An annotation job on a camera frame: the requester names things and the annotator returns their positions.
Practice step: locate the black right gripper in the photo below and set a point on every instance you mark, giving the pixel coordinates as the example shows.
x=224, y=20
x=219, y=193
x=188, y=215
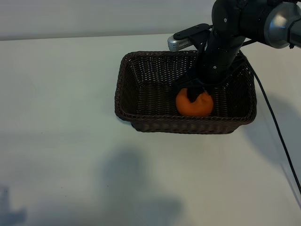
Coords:
x=218, y=58

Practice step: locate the orange fruit with knobbly stem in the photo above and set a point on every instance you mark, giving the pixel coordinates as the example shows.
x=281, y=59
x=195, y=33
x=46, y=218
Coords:
x=188, y=108

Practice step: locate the dark brown wicker basket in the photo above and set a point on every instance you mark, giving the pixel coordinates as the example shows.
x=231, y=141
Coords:
x=150, y=94

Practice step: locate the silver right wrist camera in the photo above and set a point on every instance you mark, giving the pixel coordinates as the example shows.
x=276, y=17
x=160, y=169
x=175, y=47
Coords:
x=176, y=42

